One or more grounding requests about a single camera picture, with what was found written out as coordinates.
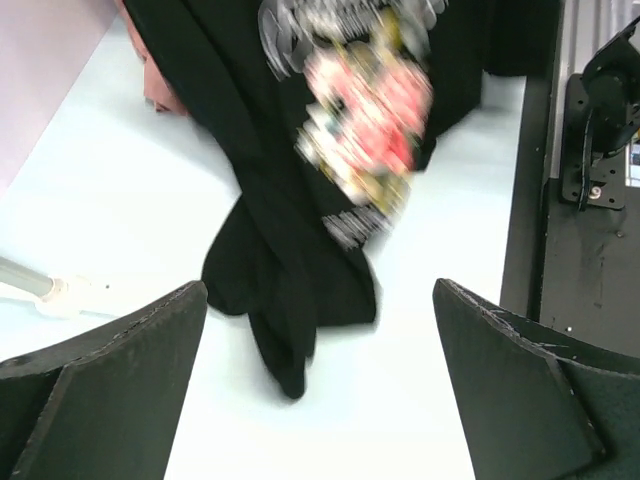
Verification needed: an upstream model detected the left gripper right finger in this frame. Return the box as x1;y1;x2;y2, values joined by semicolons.
433;279;639;480

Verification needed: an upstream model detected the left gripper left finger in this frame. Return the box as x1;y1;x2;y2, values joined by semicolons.
1;281;207;480

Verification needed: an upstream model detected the black t-shirt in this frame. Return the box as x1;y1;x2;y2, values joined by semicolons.
125;1;558;400

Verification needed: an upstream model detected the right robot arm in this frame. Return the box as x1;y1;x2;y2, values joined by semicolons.
559;19;639;211

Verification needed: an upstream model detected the pink mario t-shirt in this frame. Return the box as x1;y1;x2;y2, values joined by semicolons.
114;0;188;116

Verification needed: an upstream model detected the clothes rack metal frame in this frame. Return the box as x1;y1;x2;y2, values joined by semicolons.
1;257;123;318

